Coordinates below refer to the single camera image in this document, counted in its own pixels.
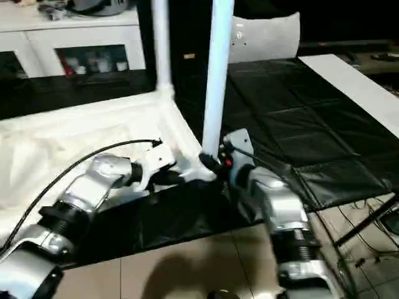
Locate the small white jar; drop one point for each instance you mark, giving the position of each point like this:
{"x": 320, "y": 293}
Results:
{"x": 103, "y": 65}
{"x": 81, "y": 69}
{"x": 121, "y": 65}

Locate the black work mat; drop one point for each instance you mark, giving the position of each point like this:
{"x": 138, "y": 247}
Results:
{"x": 296, "y": 109}

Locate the white sideboard cabinet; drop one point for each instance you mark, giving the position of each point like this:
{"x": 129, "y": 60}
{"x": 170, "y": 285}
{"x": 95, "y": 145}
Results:
{"x": 46, "y": 34}

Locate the black crumpled bundle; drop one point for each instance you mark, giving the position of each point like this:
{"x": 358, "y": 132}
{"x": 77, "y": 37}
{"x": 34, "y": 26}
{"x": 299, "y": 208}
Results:
{"x": 53, "y": 12}

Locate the red packet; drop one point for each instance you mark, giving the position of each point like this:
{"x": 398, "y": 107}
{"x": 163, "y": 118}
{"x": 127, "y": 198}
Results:
{"x": 66, "y": 63}

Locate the black cabinet with gold label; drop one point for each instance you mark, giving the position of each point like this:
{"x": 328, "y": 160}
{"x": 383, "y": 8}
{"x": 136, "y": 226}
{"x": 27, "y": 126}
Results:
{"x": 187, "y": 37}

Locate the grey cushion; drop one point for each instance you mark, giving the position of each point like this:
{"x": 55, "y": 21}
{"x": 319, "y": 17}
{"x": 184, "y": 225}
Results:
{"x": 268, "y": 37}

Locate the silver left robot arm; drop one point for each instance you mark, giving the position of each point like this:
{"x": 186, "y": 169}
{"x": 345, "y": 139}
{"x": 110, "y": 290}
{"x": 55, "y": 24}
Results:
{"x": 87, "y": 187}

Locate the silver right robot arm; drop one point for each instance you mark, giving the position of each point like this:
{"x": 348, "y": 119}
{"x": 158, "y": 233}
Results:
{"x": 280, "y": 199}

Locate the black floor stand bar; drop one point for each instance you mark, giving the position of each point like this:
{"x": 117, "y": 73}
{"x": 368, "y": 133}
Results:
{"x": 368, "y": 221}

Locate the black round helmet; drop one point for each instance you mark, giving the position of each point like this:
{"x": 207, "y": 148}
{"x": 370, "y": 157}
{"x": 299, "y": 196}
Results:
{"x": 103, "y": 6}

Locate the white plastic table leg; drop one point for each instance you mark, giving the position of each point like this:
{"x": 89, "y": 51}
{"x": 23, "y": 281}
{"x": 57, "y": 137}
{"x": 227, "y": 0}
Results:
{"x": 162, "y": 46}
{"x": 218, "y": 78}

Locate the white flat board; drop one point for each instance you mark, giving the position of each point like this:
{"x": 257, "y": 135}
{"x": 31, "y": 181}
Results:
{"x": 355, "y": 87}

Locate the white plastic table top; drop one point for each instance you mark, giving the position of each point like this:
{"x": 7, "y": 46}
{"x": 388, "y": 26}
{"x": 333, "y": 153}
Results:
{"x": 62, "y": 134}

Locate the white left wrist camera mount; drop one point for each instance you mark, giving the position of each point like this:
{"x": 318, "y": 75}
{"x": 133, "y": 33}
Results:
{"x": 156, "y": 159}

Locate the black remote control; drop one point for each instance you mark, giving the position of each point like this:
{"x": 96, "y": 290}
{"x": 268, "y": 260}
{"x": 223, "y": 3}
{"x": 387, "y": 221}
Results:
{"x": 383, "y": 56}

